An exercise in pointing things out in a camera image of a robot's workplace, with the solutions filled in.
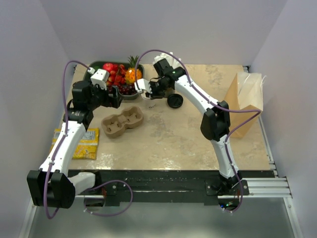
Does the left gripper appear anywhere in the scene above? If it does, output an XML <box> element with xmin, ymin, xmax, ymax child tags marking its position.
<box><xmin>87</xmin><ymin>79</ymin><xmax>124</xmax><ymax>111</ymax></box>

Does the white paper cup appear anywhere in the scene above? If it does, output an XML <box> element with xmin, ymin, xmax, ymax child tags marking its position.
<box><xmin>141</xmin><ymin>93</ymin><xmax>156</xmax><ymax>110</ymax></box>

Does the black cup lid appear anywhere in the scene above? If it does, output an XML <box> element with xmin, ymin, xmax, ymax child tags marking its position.
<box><xmin>167</xmin><ymin>94</ymin><xmax>184</xmax><ymax>109</ymax></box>

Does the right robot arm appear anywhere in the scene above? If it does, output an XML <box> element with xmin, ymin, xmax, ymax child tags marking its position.
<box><xmin>150</xmin><ymin>59</ymin><xmax>244</xmax><ymax>196</ymax></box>

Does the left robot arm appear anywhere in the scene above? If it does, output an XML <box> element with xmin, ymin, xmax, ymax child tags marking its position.
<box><xmin>27</xmin><ymin>80</ymin><xmax>123</xmax><ymax>209</ymax></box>

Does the dark grapes bunch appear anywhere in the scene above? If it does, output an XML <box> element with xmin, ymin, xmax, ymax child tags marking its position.
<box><xmin>118</xmin><ymin>85</ymin><xmax>137</xmax><ymax>96</ymax></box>

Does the brown cardboard cup carrier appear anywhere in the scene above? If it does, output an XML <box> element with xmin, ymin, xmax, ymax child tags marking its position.
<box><xmin>101</xmin><ymin>106</ymin><xmax>144</xmax><ymax>139</ymax></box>

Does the toy pineapple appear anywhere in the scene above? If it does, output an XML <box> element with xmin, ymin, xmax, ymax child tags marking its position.
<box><xmin>125</xmin><ymin>56</ymin><xmax>143</xmax><ymax>84</ymax></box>

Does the dark green fruit tray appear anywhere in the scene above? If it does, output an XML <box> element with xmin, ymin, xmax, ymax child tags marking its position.
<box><xmin>89</xmin><ymin>57</ymin><xmax>144</xmax><ymax>100</ymax></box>

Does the white paper straws bundle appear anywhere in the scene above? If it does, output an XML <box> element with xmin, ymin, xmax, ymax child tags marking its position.
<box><xmin>153</xmin><ymin>52</ymin><xmax>181</xmax><ymax>75</ymax></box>

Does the yellow snack bag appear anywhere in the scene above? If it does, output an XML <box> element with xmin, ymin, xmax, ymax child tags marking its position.
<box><xmin>50</xmin><ymin>127</ymin><xmax>100</xmax><ymax>160</ymax></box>

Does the brown paper bag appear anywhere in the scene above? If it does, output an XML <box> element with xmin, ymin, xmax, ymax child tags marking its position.
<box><xmin>224</xmin><ymin>72</ymin><xmax>263</xmax><ymax>138</ymax></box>

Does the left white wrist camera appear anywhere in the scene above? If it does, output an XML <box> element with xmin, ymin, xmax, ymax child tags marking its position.
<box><xmin>87</xmin><ymin>67</ymin><xmax>110</xmax><ymax>89</ymax></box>

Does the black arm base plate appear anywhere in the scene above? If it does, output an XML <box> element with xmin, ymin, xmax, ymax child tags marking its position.
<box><xmin>66</xmin><ymin>170</ymin><xmax>275</xmax><ymax>207</ymax></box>

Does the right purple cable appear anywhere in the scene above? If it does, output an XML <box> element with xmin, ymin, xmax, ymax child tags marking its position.
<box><xmin>134</xmin><ymin>49</ymin><xmax>262</xmax><ymax>214</ymax></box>

